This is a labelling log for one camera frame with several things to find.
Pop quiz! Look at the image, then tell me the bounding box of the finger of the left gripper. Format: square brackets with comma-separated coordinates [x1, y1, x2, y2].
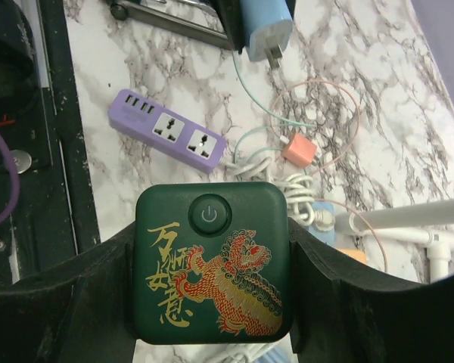
[211, 0, 245, 53]

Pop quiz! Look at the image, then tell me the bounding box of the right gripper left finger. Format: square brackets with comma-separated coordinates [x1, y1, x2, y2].
[0, 224, 136, 362]

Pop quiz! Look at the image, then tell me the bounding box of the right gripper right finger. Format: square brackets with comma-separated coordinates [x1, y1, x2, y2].
[288, 220, 454, 362]

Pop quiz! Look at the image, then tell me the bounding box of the light blue charger plug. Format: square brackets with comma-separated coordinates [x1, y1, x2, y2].
[240, 0, 294, 69]

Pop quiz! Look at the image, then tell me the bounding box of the purple USB power strip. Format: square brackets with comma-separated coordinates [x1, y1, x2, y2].
[107, 89, 227, 174]

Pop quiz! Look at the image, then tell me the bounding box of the dark green cube socket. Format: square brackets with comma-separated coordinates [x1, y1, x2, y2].
[132, 181, 293, 345]

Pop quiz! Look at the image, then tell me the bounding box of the pink charger plug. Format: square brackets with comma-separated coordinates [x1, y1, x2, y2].
[280, 132, 317, 169]

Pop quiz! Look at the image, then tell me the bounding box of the white round plug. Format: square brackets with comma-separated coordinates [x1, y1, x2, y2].
[206, 344, 269, 363]

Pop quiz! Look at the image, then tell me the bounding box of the wooden cube socket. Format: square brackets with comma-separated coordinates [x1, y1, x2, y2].
[339, 249, 367, 264]

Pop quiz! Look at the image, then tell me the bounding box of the pink charger cable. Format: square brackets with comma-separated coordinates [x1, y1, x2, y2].
[267, 79, 387, 273]

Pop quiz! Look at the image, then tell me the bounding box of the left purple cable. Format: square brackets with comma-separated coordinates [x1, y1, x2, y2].
[0, 113, 22, 234]

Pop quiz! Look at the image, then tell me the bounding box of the white PVC pipe frame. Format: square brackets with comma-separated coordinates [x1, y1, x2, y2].
[335, 199, 454, 282]

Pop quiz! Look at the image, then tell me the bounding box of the black metal base rail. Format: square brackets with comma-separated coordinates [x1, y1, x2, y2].
[0, 1, 100, 285]

